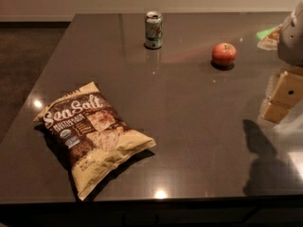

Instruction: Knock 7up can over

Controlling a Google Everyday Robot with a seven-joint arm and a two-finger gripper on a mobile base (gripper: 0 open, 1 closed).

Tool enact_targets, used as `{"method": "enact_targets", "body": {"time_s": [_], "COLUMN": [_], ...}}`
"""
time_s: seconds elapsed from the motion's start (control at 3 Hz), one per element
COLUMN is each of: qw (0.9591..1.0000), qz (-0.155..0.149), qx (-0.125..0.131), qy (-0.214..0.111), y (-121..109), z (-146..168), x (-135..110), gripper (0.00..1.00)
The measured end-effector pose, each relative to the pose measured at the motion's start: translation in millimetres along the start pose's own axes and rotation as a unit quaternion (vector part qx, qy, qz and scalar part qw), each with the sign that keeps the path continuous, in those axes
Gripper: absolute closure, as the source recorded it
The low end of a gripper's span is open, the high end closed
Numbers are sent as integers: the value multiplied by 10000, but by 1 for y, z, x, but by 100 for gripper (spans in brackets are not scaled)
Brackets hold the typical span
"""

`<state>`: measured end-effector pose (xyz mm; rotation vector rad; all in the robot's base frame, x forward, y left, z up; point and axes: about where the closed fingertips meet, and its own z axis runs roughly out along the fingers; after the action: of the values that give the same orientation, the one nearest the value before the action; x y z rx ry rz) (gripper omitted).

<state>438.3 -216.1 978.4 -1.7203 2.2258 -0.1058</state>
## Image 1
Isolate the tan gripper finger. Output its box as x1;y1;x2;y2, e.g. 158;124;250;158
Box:
259;99;290;123
271;71;303;109

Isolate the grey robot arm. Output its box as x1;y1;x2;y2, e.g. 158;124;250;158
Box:
258;2;303;123

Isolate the red apple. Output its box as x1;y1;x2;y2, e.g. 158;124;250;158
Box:
212;43;237;67

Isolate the sea salt chip bag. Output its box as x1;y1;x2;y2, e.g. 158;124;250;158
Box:
34;82;155;200

